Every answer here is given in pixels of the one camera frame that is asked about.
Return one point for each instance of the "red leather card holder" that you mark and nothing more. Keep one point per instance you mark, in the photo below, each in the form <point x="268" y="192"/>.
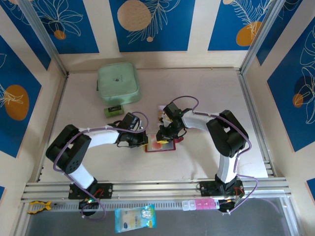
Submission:
<point x="169" y="147"/>

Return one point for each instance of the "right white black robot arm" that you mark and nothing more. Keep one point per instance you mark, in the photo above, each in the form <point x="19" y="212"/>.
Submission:
<point x="226" y="132"/>

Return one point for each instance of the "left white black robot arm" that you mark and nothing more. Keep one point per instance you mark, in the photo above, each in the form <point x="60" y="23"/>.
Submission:
<point x="69" y="152"/>

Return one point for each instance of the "card with orange circle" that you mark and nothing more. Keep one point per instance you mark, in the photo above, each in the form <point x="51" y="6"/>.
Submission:
<point x="155" y="145"/>

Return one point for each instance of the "small green box black label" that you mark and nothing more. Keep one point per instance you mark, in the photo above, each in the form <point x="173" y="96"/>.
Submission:
<point x="113" y="110"/>

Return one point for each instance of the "mint green zip pouch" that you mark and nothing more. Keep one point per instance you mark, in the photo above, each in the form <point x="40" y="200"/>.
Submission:
<point x="118" y="83"/>

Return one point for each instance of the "pink white pill organizer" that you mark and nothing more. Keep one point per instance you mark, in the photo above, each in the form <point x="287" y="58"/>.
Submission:
<point x="200" y="205"/>

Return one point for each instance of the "wet wipes packet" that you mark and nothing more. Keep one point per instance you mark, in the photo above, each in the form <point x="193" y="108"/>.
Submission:
<point x="135" y="218"/>

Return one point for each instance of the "grey metal shelf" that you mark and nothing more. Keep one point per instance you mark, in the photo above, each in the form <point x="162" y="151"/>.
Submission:
<point x="197" y="223"/>

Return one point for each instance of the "yellow black pliers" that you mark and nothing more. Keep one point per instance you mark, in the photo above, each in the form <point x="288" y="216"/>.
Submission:
<point x="40" y="206"/>

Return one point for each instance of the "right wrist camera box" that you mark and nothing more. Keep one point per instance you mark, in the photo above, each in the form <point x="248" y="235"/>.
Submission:
<point x="166" y="120"/>

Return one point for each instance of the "aluminium mounting rail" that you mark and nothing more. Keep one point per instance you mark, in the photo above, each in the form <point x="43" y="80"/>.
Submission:
<point x="157" y="189"/>

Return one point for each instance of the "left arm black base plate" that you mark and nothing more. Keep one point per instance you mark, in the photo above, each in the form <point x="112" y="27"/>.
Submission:
<point x="105" y="190"/>

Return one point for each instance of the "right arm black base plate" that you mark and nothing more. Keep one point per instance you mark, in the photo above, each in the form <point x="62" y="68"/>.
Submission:
<point x="206" y="188"/>

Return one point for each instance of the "aluminium side rail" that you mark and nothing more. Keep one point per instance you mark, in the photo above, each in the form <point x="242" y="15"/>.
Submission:
<point x="59" y="98"/>
<point x="247" y="98"/>

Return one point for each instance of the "aluminium frame post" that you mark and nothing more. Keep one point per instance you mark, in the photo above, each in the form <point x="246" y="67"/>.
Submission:
<point x="260" y="37"/>
<point x="44" y="37"/>

